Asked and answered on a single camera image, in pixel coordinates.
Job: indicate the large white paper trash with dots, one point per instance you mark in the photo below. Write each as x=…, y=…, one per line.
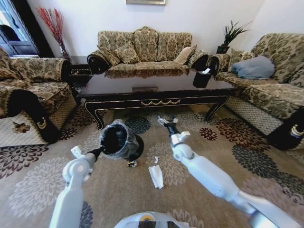
x=156, y=177

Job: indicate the black tissue box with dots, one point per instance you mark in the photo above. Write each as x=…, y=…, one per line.
x=201, y=78

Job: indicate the black glossy coffee table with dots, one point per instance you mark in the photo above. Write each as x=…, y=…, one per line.
x=152, y=95

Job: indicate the framed wall picture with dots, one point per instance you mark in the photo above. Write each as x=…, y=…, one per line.
x=146, y=2

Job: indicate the small white paper scrap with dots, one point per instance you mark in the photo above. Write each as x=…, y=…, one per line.
x=156, y=159

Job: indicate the green potted plant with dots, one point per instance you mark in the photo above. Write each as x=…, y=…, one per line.
x=231, y=35

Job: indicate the dark framed window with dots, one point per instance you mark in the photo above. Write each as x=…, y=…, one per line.
x=16, y=33

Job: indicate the red branch decoration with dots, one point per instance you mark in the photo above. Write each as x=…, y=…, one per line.
x=54, y=26

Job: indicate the blue-grey cushion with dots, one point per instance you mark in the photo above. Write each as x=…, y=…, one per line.
x=254, y=67

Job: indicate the floral armchair with black armrest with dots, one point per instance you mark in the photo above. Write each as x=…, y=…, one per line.
x=31, y=95

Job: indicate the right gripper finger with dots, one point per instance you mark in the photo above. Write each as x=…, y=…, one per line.
x=174, y=120
x=163, y=121

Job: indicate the floral patterned beige rug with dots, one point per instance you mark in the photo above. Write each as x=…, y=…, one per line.
x=118, y=190

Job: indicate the plain beige cushion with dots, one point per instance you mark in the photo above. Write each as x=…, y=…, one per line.
x=184, y=55

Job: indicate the white robot front shell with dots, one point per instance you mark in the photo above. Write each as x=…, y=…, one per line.
x=152, y=221

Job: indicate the black bin with plastic liner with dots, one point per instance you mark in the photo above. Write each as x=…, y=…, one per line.
x=123, y=142

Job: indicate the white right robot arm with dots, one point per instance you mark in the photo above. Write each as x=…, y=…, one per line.
x=209, y=173

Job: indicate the floral patterned square cushion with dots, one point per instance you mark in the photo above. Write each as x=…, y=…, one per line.
x=127, y=54

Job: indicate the floral sofa with blue cushion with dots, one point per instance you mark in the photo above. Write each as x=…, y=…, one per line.
x=273, y=95

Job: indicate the three-seat floral patterned sofa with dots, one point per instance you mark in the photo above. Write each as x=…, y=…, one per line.
x=147, y=47

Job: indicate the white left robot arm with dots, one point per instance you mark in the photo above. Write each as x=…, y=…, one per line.
x=71, y=187

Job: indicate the black and yellow wrapper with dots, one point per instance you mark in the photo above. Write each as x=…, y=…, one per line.
x=132, y=164

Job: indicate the black side table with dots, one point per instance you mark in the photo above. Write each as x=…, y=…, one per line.
x=79, y=71

